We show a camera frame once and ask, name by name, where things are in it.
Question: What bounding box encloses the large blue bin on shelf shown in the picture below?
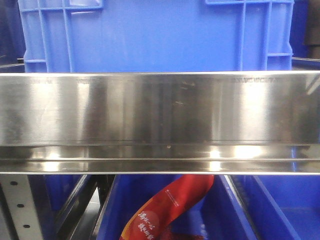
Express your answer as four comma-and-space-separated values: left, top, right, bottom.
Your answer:
18, 0, 294, 73

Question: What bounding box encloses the lower blue bin middle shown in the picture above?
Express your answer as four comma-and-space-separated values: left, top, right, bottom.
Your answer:
96, 174, 257, 240

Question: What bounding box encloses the lower blue bin right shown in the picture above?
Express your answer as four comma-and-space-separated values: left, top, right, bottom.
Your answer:
232, 175, 320, 240

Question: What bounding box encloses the perforated metal shelf post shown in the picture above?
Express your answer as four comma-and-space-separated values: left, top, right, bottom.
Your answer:
0, 174, 44, 240

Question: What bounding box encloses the stainless steel shelf rail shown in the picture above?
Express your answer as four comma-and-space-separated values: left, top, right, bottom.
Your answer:
0, 70, 320, 175

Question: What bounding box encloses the red printed package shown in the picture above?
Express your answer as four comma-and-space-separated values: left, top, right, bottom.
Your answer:
119, 174, 215, 240

